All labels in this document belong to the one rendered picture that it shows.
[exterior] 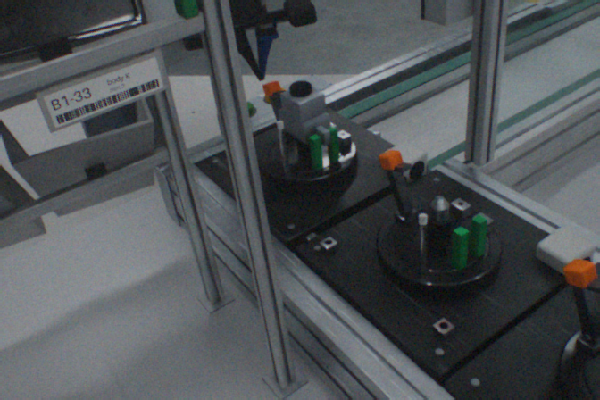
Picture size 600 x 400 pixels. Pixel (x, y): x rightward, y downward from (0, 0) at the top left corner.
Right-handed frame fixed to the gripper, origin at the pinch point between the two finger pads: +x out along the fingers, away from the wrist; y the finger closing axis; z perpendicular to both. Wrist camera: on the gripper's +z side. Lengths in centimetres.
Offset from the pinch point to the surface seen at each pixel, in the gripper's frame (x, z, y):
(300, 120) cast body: 5.2, -13.0, -3.5
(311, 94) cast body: 2.6, -11.2, -5.7
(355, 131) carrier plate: 13.8, -3.0, -12.3
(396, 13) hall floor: 90, 289, -100
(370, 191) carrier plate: 15.1, -18.3, -10.5
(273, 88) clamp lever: 3.6, -4.0, -1.3
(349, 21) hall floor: 88, 288, -69
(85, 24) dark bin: -18.8, -39.8, 12.4
